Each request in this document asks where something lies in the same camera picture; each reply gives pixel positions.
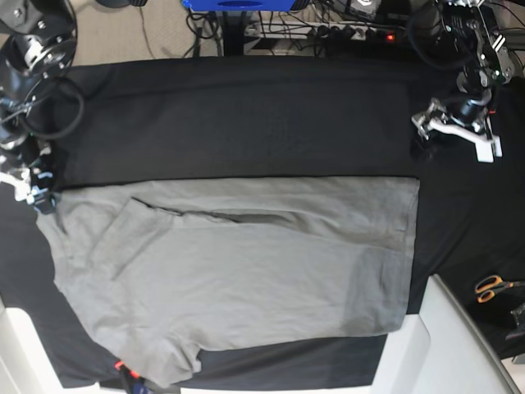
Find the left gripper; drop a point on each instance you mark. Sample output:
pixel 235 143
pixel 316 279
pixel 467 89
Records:
pixel 462 115

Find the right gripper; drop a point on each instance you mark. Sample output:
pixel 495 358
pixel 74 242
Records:
pixel 32 185

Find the grey T-shirt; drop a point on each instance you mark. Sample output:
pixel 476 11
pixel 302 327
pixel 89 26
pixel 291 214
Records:
pixel 159 271

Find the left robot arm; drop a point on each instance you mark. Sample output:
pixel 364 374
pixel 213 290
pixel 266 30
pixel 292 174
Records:
pixel 483 71

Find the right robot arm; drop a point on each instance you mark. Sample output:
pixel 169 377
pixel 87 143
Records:
pixel 35 58

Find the white chair left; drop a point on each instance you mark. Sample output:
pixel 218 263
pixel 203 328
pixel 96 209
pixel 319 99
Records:
pixel 25 366

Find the white chair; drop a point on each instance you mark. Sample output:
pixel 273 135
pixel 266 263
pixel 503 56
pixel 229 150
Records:
pixel 440 350
pixel 25 366

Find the black metal tool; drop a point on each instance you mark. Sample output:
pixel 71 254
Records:
pixel 518 316

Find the white chair right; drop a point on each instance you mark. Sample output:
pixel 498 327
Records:
pixel 440 350

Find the red black clamp bottom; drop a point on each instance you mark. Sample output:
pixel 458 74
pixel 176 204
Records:
pixel 131 381

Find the blue plastic bin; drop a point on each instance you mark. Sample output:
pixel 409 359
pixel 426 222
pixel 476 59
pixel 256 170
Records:
pixel 238 5

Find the orange handled scissors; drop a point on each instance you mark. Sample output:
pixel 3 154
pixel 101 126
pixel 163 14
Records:
pixel 489 287

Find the black stand post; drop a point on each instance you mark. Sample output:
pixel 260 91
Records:
pixel 233 27

